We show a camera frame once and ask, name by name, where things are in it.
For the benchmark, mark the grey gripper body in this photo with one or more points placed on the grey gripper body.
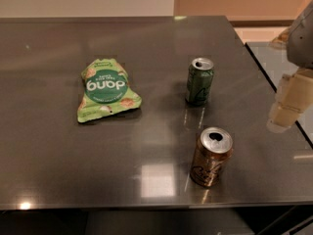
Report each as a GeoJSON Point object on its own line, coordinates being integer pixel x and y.
{"type": "Point", "coordinates": [302, 42]}

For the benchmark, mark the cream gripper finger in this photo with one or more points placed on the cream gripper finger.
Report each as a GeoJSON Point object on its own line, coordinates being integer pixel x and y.
{"type": "Point", "coordinates": [293, 97]}

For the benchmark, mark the green soda can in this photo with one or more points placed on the green soda can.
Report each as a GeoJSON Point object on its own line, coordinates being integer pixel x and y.
{"type": "Point", "coordinates": [200, 76]}

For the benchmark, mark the orange soda can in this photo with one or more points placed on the orange soda can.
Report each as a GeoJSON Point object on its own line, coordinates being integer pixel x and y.
{"type": "Point", "coordinates": [214, 148]}

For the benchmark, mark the green dang snack bag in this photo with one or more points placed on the green dang snack bag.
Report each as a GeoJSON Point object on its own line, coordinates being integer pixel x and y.
{"type": "Point", "coordinates": [106, 91]}

